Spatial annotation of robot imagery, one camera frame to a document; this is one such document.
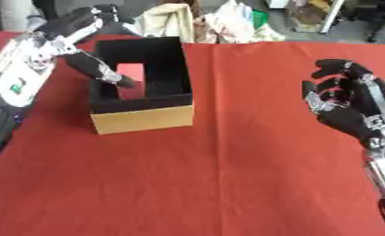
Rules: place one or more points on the white patterned bag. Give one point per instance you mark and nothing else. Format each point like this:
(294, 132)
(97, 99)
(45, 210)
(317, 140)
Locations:
(228, 24)

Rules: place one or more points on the beige cloth bag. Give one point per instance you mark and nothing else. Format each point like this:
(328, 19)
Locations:
(169, 21)

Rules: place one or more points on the tan cardboard box black inside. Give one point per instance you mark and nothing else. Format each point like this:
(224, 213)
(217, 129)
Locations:
(147, 118)

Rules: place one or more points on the black office chair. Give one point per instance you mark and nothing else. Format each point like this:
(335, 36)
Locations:
(381, 15)

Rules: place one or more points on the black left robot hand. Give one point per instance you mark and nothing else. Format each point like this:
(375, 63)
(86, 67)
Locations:
(88, 63)

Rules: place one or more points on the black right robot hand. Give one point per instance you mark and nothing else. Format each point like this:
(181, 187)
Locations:
(347, 118)

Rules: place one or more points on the white pole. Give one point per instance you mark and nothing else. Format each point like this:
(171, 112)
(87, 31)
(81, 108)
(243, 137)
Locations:
(330, 17)

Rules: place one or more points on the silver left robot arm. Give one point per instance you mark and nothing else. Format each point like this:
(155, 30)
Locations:
(24, 76)

